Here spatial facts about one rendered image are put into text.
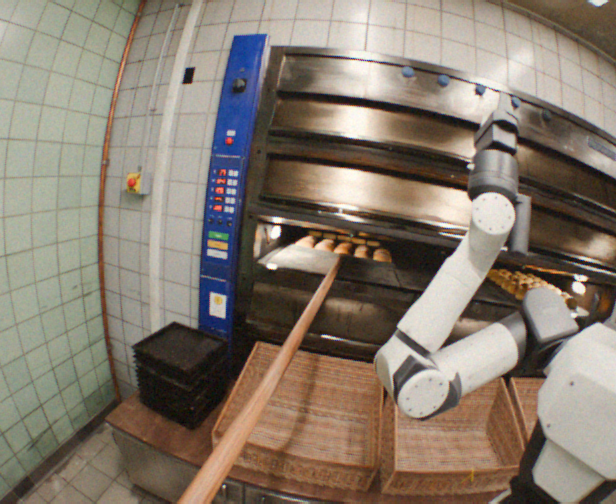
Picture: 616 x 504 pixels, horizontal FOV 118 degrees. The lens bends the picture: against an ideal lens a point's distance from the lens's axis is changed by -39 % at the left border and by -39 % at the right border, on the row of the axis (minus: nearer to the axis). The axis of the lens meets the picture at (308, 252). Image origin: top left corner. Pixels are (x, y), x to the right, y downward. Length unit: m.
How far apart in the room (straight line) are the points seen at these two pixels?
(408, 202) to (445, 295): 0.76
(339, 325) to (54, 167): 1.43
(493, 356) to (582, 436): 0.21
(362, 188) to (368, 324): 0.54
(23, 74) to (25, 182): 0.45
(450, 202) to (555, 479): 1.00
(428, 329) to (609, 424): 0.33
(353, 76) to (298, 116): 0.27
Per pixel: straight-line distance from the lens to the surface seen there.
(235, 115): 1.26
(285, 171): 1.20
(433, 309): 0.43
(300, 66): 1.30
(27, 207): 1.45
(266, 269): 1.24
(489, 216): 0.44
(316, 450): 1.24
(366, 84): 1.25
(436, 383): 0.43
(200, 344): 1.25
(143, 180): 1.43
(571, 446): 0.54
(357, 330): 1.26
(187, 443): 1.23
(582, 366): 0.50
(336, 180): 1.17
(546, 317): 0.57
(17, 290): 1.49
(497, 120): 0.55
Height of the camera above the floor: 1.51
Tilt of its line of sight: 12 degrees down
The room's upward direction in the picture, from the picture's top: 8 degrees clockwise
